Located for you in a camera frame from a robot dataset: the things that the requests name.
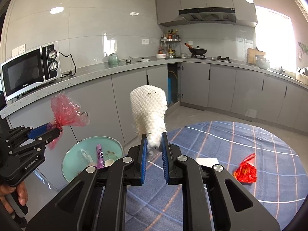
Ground grey lower kitchen cabinets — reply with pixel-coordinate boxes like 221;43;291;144
0;61;308;198

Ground blue gas cylinder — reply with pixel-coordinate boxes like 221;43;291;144
168;77;172;105

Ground purple snack wrapper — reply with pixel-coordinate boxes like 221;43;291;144
96;144;105;169

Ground green ceramic jar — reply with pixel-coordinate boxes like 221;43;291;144
108;53;120;67

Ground red transparent plastic bag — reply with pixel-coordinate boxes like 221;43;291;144
47;92;90;150

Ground clear plastic bag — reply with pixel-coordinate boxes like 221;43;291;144
80;149;96;166

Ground steel pot with lid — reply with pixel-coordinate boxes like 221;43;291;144
255;55;270;70

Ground black white microwave oven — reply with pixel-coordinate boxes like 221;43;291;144
1;42;62;101

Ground red orange snack bag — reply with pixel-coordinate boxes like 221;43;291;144
233;153;257;184

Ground blue plaid tablecloth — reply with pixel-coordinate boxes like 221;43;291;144
125;121;307;230

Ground microwave power cable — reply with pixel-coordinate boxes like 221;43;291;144
58;51;78;79

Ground black range hood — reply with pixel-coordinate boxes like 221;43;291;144
178;7;236;23

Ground white foam net sleeve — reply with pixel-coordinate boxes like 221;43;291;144
130;85;168;159

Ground gas stove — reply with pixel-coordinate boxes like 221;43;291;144
191;54;232;63

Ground wooden cutting board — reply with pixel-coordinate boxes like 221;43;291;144
247;48;266;66

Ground white paper cup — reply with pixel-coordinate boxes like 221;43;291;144
104;159;114;167

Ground metal spice rack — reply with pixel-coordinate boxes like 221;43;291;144
157;28;181;59

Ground person's left hand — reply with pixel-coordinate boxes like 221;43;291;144
0;182;28;214

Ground white wall socket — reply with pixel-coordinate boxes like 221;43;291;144
141;39;149;44

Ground black wok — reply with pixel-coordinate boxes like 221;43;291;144
184;43;207;55

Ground teal trash bin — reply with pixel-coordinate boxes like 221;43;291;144
62;136;124;182

